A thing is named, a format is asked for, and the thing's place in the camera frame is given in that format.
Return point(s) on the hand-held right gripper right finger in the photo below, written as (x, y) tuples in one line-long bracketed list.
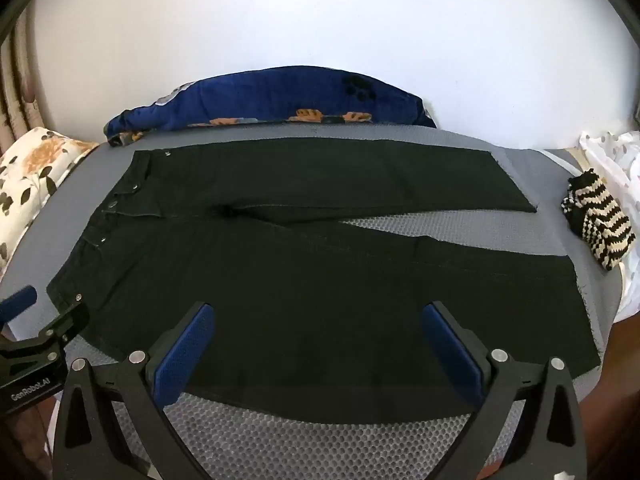
[(452, 350)]

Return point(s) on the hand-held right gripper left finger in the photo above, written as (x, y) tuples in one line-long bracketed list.
[(185, 355)]

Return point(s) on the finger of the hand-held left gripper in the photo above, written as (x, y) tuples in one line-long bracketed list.
[(21, 299), (67, 320)]

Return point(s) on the black pants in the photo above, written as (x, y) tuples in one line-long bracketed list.
[(300, 285)]

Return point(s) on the floral print pillow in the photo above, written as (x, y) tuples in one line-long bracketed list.
[(35, 170)]

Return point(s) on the grey mesh mat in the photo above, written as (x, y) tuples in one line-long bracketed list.
[(300, 440)]

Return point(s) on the black and cream striped knit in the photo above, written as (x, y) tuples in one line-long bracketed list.
[(600, 220)]

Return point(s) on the beige curtain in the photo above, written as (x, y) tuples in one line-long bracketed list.
[(12, 100)]

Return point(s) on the white dotted pillow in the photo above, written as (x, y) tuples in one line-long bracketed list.
[(620, 155)]

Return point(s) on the blue floral blanket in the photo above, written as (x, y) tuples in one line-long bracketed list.
[(275, 95)]

